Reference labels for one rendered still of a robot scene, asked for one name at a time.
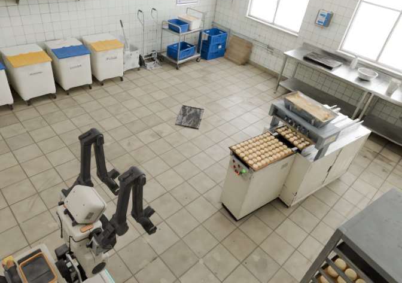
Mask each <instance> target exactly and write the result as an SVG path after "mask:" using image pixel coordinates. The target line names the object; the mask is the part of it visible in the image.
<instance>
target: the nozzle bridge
mask: <svg viewBox="0 0 402 283"><path fill-rule="evenodd" d="M269 115H270V116H273V117H272V121H271V123H270V125H271V126H274V125H277V124H279V122H280V121H281V122H283V124H285V125H287V126H288V127H289V128H291V129H292V130H293V131H295V132H296V133H298V134H299V135H301V136H302V137H304V138H305V139H306V140H308V141H309V142H310V143H312V144H313V145H314V146H315V147H314V148H316V149H317V150H318V152H317V154H316V156H315V158H316V159H317V160H318V159H320V158H322V157H324V156H325V154H326V152H327V150H328V148H329V146H330V144H332V143H334V142H336V140H337V138H338V137H339V135H340V133H341V131H342V130H341V129H340V128H338V127H337V126H335V125H334V124H332V123H329V124H328V125H326V126H324V127H321V128H319V129H318V128H316V127H315V126H313V125H312V124H310V123H309V122H307V121H306V120H304V119H303V118H301V117H300V116H298V115H297V114H295V113H294V112H292V111H290V110H289V109H288V108H286V107H285V104H284V100H281V101H277V102H274V103H272V104H271V107H270V111H269ZM285 115H287V119H286V121H285V119H284V117H285ZM289 118H291V123H290V124H289V123H288V119H289ZM293 121H296V124H295V126H294V127H293V125H292V123H293ZM298 124H300V128H299V130H297V125H298ZM302 127H305V129H304V132H303V133H302V130H301V129H302ZM307 130H309V134H308V136H306V132H307Z"/></svg>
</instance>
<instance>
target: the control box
mask: <svg viewBox="0 0 402 283"><path fill-rule="evenodd" d="M233 160H234V161H235V162H233ZM234 165H235V166H236V168H234V167H233V166H234ZM238 165H240V167H238ZM230 167H231V168H232V169H233V170H234V171H236V173H237V174H238V175H239V176H240V177H241V178H242V179H243V180H244V181H246V180H247V177H248V174H249V169H248V168H247V167H246V166H245V165H243V164H242V163H241V162H240V161H239V160H238V159H237V158H236V157H235V156H233V157H232V160H231V164H230ZM243 170H245V172H243ZM240 171H241V172H242V174H240Z"/></svg>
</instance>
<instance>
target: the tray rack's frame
mask: <svg viewBox="0 0 402 283"><path fill-rule="evenodd" d="M342 226H343V227H344V228H345V229H346V230H347V231H346V232H344V234H343V235H342V236H341V238H342V239H343V240H344V241H345V242H346V243H347V244H348V245H349V246H350V247H352V248H353V249H354V250H355V251H356V252H357V253H358V254H359V255H360V256H361V257H362V258H363V259H365V260H366V261H367V262H368V263H369V264H370V265H371V266H373V267H374V268H375V269H376V270H377V271H378V272H379V273H380V274H381V275H382V276H383V277H384V278H385V279H387V280H388V281H389V282H390V283H402V194H401V193H400V192H397V193H396V194H395V193H394V192H393V191H391V190H388V191H387V192H386V193H384V194H383V195H381V196H380V197H379V198H377V199H376V200H375V201H374V202H372V203H371V204H369V205H368V206H366V207H365V208H364V209H362V210H361V211H360V212H359V213H357V214H355V215H354V216H353V217H352V218H350V219H349V220H348V221H346V222H345V223H343V224H342Z"/></svg>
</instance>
